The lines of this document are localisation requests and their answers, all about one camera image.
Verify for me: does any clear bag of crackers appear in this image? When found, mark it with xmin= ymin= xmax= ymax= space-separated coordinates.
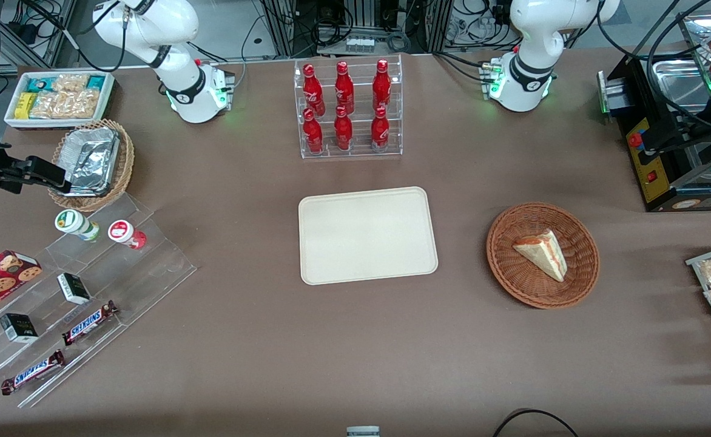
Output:
xmin=30 ymin=90 xmax=100 ymax=120
xmin=51 ymin=73 xmax=90 ymax=93

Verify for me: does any green yogurt cup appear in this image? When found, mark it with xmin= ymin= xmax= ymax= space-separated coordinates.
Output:
xmin=55 ymin=209 xmax=101 ymax=242

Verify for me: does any red yogurt cup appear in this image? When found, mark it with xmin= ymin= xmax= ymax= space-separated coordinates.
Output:
xmin=107 ymin=220 xmax=148 ymax=251

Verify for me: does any steel tray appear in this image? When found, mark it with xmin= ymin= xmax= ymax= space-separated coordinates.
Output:
xmin=651 ymin=57 xmax=711 ymax=117

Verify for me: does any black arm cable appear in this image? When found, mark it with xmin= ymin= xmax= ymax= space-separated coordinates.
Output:
xmin=21 ymin=0 xmax=128 ymax=73

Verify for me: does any Snickers bar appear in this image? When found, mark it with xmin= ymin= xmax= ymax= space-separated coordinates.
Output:
xmin=62 ymin=300 xmax=120 ymax=347
xmin=1 ymin=349 xmax=66 ymax=396

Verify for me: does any white snack bin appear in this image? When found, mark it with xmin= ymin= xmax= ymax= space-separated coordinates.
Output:
xmin=4 ymin=71 xmax=117 ymax=130

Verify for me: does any red cookie box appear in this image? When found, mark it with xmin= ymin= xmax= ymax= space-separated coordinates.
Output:
xmin=0 ymin=249 xmax=43 ymax=324

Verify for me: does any wrapped triangle sandwich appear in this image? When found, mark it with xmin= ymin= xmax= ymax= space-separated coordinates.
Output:
xmin=512 ymin=229 xmax=569 ymax=283

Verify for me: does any black machine with yellow panel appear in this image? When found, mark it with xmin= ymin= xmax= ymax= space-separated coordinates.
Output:
xmin=597 ymin=53 xmax=711 ymax=213

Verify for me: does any black cable loop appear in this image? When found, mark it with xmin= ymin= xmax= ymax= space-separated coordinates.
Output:
xmin=491 ymin=408 xmax=579 ymax=437

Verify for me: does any beige plastic tray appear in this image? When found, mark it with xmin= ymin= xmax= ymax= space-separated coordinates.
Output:
xmin=298 ymin=186 xmax=439 ymax=286

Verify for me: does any clear acrylic bottle rack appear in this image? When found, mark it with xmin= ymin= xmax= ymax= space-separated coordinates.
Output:
xmin=293 ymin=54 xmax=404 ymax=160

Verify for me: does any small black box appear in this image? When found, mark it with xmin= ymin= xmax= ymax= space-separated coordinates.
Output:
xmin=56 ymin=273 xmax=92 ymax=305
xmin=0 ymin=313 xmax=39 ymax=344

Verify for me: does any yellow snack pack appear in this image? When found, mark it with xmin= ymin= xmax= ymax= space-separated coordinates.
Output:
xmin=14 ymin=92 xmax=38 ymax=120

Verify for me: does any light wicker basket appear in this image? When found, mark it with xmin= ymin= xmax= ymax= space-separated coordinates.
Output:
xmin=48 ymin=119 xmax=135 ymax=212

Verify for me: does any clear acrylic stepped stand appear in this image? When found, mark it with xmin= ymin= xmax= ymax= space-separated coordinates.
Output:
xmin=0 ymin=193 xmax=198 ymax=408

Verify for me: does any red cola bottle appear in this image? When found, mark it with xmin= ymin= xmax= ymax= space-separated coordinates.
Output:
xmin=372 ymin=59 xmax=393 ymax=112
xmin=302 ymin=63 xmax=326 ymax=113
xmin=333 ymin=106 xmax=354 ymax=152
xmin=370 ymin=106 xmax=391 ymax=153
xmin=302 ymin=108 xmax=325 ymax=154
xmin=334 ymin=61 xmax=356 ymax=113

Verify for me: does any aluminium foil tray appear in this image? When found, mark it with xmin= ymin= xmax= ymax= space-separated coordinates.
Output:
xmin=58 ymin=127 xmax=121 ymax=197

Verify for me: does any brown wicker basket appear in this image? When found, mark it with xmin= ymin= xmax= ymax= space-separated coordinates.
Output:
xmin=486 ymin=202 xmax=601 ymax=310

